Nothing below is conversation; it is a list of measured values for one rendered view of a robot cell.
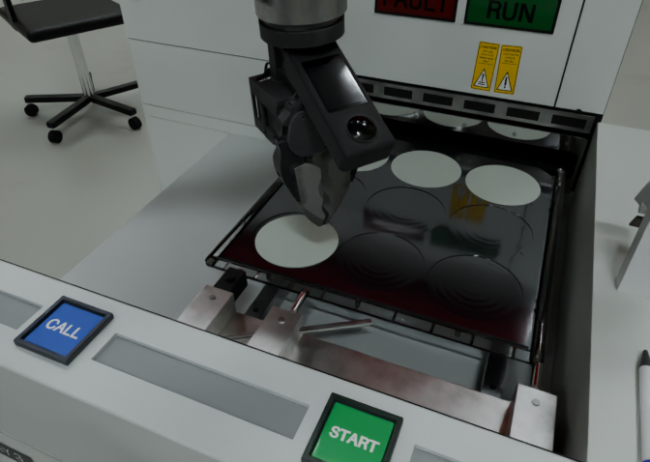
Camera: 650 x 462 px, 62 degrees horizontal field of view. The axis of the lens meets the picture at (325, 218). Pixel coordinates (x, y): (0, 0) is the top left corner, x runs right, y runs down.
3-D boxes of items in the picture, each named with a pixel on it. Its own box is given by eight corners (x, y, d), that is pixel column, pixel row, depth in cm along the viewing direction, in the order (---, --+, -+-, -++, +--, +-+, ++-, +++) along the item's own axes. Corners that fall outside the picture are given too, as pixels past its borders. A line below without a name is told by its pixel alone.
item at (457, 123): (309, 135, 96) (308, 85, 90) (570, 188, 83) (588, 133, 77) (305, 140, 95) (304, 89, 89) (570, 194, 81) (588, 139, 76)
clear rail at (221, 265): (209, 260, 63) (208, 251, 63) (543, 360, 52) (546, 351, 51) (202, 268, 62) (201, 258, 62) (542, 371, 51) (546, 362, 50)
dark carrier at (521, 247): (332, 129, 88) (332, 127, 88) (553, 174, 77) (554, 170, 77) (221, 259, 63) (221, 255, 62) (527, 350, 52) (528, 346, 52)
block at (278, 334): (274, 323, 57) (273, 303, 55) (304, 332, 56) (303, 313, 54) (236, 383, 51) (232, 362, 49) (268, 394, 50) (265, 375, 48)
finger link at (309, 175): (301, 201, 60) (294, 129, 54) (328, 230, 56) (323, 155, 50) (276, 211, 59) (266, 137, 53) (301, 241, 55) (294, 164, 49)
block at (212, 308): (209, 302, 59) (206, 282, 57) (236, 310, 58) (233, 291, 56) (165, 356, 53) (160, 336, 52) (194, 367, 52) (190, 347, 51)
